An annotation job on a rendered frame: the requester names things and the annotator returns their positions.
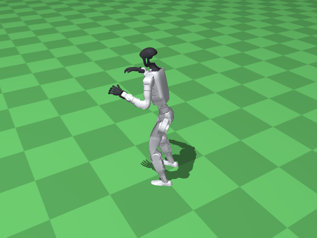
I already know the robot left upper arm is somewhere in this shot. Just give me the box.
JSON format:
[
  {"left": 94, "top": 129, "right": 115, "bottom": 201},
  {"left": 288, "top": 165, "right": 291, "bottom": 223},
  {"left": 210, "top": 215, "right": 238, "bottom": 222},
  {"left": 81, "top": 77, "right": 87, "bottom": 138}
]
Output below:
[{"left": 143, "top": 75, "right": 155, "bottom": 109}]

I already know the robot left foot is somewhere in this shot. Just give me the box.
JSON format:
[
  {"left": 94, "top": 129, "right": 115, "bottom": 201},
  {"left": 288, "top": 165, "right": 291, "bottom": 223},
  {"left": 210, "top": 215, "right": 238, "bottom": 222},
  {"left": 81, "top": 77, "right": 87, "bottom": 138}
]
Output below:
[{"left": 151, "top": 179, "right": 172, "bottom": 186}]

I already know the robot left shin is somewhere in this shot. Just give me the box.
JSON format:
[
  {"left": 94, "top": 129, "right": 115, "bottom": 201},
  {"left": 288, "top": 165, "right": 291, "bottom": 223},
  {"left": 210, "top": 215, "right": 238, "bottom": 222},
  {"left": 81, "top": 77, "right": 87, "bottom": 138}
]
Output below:
[{"left": 149, "top": 153, "right": 167, "bottom": 183}]

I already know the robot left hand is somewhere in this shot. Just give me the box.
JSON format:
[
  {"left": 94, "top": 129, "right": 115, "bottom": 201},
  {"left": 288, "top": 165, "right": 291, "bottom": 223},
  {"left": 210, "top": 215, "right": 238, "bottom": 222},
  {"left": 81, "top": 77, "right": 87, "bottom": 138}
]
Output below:
[{"left": 108, "top": 84, "right": 125, "bottom": 99}]

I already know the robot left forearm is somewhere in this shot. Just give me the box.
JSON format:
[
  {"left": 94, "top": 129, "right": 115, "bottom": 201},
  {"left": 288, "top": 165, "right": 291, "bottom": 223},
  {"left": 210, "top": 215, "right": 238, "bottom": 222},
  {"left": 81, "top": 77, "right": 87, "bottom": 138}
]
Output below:
[{"left": 121, "top": 92, "right": 147, "bottom": 109}]

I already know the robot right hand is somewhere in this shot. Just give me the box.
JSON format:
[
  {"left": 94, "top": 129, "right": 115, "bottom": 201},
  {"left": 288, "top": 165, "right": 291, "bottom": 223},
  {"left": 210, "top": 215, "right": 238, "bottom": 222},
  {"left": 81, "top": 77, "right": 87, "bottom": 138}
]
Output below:
[{"left": 124, "top": 67, "right": 145, "bottom": 73}]

